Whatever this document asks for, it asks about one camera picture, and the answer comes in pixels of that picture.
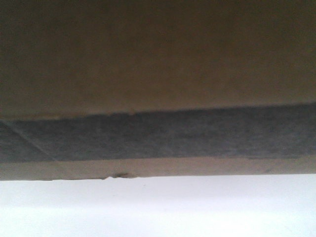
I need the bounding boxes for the brown cardboard box black print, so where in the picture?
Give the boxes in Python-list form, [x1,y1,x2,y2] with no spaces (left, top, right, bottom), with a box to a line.
[0,0,316,181]

